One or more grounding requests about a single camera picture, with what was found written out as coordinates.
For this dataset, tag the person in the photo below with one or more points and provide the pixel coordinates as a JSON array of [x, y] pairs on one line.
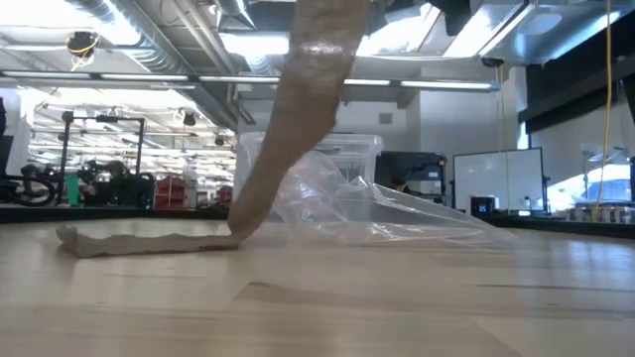
[[399, 183]]

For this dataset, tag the black ceiling security camera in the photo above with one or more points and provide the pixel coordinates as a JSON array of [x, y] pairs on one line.
[[492, 62]]

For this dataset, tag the black cabinet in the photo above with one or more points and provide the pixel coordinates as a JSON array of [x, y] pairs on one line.
[[421, 166]]

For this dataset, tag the white whiteboard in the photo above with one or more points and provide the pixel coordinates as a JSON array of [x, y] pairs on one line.
[[496, 173]]

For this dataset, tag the clear plastic bag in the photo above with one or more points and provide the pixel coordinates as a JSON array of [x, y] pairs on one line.
[[377, 213]]

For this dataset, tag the green bin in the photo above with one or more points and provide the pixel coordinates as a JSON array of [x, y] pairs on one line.
[[73, 191]]

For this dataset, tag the black metal frame rig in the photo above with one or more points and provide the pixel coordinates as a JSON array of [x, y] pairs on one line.
[[140, 144]]

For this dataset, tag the black device with blue display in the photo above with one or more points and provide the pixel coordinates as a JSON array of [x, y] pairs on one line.
[[481, 206]]

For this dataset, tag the red parts shelf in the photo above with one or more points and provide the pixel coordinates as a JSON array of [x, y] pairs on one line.
[[170, 192]]

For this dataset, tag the black wheel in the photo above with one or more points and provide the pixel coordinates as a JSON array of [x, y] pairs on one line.
[[35, 191]]

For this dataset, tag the long ceiling light bar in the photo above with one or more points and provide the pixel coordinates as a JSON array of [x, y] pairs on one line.
[[149, 77]]

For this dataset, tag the distant black robot arms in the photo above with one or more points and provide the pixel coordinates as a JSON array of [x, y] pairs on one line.
[[121, 186]]

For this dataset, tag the clear plastic storage box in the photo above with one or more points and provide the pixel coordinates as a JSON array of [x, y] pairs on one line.
[[359, 163]]

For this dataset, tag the tan elastic bandage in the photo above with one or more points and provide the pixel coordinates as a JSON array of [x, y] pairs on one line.
[[297, 124]]

